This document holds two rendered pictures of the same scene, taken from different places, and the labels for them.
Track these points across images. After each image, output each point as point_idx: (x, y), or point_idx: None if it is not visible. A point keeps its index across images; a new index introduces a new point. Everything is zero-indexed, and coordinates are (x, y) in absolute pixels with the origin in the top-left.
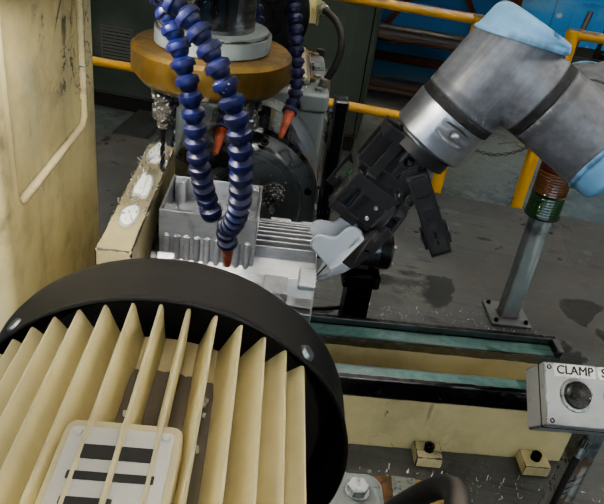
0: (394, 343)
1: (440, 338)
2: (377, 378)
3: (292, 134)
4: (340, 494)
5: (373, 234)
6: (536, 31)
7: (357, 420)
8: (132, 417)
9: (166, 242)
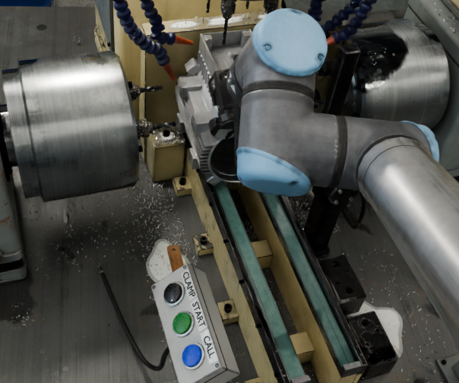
0: (283, 244)
1: (309, 274)
2: (228, 233)
3: (382, 69)
4: None
5: (213, 118)
6: (257, 35)
7: (220, 251)
8: None
9: (198, 55)
